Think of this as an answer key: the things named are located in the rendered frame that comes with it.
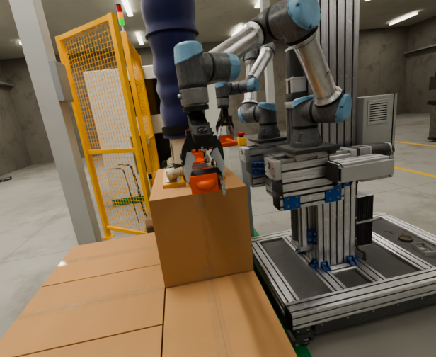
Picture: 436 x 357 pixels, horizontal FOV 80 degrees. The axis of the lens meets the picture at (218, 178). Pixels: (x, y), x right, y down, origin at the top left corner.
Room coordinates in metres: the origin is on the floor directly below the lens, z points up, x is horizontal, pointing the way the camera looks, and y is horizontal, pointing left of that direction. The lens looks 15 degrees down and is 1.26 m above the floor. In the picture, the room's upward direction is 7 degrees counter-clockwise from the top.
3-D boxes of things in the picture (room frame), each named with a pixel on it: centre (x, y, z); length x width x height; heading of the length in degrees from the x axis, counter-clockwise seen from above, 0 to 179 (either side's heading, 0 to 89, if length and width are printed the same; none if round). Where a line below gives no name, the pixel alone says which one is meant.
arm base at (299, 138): (1.26, -0.45, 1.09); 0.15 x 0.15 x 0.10
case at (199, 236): (1.29, 0.13, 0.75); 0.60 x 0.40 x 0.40; 8
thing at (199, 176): (0.70, 0.04, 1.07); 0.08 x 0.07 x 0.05; 9
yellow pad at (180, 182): (1.28, 0.23, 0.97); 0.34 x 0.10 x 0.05; 9
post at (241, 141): (2.29, -0.25, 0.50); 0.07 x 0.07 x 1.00; 7
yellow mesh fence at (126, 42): (3.36, 0.82, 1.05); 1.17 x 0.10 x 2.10; 7
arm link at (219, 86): (1.61, -0.09, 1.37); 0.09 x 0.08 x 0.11; 140
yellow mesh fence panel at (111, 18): (2.56, 1.01, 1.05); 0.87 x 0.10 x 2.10; 59
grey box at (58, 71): (2.28, 1.17, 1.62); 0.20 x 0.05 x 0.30; 7
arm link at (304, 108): (1.26, -0.45, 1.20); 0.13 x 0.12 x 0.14; 37
